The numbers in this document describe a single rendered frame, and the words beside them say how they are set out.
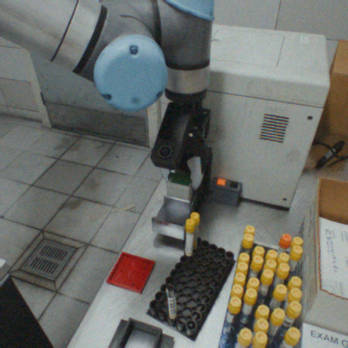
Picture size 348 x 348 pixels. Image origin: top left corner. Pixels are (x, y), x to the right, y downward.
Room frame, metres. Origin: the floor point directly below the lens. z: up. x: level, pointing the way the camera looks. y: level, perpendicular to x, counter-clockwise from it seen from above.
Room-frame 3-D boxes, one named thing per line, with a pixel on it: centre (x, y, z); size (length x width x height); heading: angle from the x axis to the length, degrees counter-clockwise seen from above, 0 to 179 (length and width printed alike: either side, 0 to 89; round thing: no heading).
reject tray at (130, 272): (0.33, 0.08, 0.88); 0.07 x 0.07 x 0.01; 71
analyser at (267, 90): (0.66, -0.17, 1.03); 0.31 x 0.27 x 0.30; 161
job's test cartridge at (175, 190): (0.48, -0.01, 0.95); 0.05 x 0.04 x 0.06; 71
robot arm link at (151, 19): (0.46, 0.08, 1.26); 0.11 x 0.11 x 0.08; 12
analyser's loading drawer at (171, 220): (0.50, -0.02, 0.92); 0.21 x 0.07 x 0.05; 161
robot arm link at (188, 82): (0.50, -0.02, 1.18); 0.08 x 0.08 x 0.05
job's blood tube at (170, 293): (0.24, 0.00, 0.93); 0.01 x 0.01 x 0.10; 60
